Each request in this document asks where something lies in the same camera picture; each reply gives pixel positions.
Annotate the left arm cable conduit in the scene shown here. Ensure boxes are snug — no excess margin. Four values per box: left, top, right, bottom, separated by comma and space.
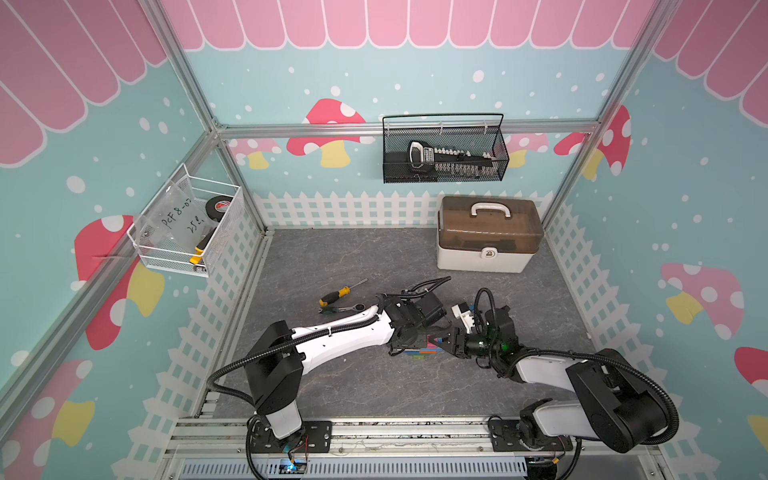
206, 275, 452, 409

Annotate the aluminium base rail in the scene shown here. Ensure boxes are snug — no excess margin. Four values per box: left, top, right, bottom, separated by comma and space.
155, 416, 673, 479

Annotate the magenta lego brick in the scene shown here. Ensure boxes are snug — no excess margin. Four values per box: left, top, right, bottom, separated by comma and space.
427, 337, 442, 350

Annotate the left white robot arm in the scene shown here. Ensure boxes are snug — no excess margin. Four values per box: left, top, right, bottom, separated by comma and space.
244, 297, 446, 441

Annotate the socket wrench set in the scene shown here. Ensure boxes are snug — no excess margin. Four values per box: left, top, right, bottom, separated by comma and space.
407, 141, 499, 179

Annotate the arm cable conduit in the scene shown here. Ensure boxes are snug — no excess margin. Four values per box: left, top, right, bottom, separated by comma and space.
473, 287, 680, 446
206, 275, 452, 409

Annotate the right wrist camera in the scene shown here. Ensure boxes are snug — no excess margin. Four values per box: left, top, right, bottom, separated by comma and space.
484, 306, 518, 343

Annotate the yellow black utility knife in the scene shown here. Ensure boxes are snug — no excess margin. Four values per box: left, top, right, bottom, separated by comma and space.
189, 229, 215, 267

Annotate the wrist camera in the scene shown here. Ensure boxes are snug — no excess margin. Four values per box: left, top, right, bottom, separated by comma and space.
415, 292, 446, 327
484, 306, 518, 343

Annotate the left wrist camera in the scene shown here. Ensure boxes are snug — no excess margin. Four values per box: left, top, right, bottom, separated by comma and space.
415, 292, 446, 327

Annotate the black tape roll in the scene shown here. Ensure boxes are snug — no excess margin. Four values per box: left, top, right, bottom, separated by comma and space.
205, 195, 233, 223

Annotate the yellow black screwdriver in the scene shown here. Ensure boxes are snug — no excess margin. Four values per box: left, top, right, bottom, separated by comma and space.
319, 278, 368, 307

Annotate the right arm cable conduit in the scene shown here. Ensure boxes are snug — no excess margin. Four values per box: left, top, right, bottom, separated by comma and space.
473, 287, 680, 446

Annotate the black wire mesh basket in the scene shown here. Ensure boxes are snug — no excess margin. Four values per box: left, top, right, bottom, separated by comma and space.
381, 113, 510, 183

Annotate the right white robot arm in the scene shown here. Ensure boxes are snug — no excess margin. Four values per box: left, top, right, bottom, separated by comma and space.
439, 328, 680, 453

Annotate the clear plastic wall bin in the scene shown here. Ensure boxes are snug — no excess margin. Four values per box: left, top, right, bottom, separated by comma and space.
127, 164, 244, 278

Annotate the white toolbox brown lid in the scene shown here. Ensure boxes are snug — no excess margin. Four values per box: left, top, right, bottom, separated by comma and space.
437, 196, 544, 274

